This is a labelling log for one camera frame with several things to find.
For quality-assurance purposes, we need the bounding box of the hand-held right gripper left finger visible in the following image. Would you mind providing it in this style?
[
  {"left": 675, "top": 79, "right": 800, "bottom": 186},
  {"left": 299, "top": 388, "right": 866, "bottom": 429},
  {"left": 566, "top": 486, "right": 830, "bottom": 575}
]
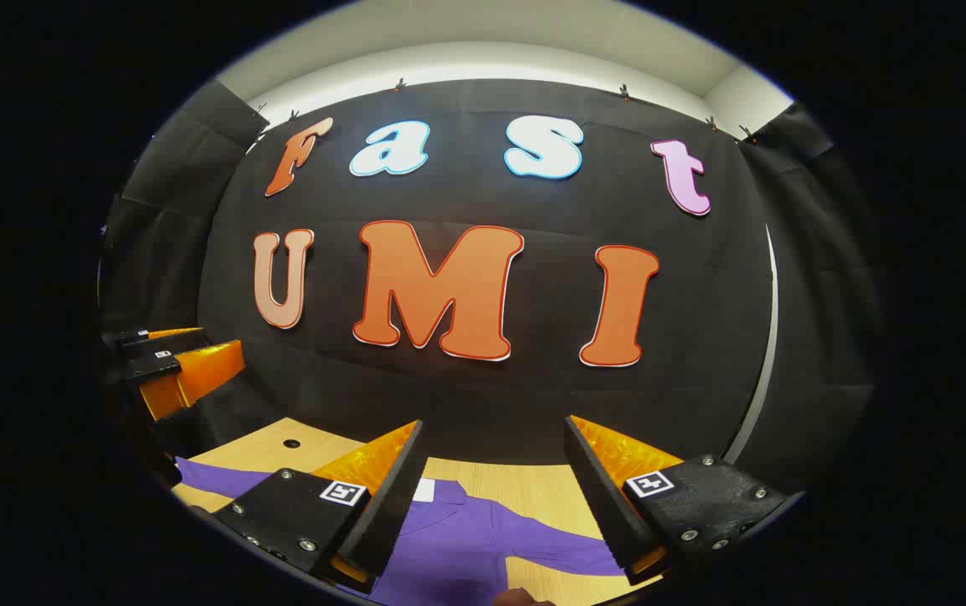
[{"left": 212, "top": 419, "right": 427, "bottom": 594}]

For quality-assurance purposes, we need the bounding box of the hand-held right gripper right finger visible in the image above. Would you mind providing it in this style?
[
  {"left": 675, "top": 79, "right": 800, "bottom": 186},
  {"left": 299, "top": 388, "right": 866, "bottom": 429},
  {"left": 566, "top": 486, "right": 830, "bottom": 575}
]
[{"left": 565, "top": 414, "right": 805, "bottom": 587}]

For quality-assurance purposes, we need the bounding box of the purple ribbed shirt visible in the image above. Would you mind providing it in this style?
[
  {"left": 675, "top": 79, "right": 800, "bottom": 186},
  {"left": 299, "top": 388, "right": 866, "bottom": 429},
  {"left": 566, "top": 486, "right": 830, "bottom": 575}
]
[{"left": 173, "top": 457, "right": 627, "bottom": 606}]

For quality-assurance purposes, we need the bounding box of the white metal pole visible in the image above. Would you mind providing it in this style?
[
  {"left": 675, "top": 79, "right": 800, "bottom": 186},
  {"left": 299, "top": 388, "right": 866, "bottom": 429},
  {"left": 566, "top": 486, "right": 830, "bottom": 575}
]
[{"left": 723, "top": 226, "right": 780, "bottom": 465}]

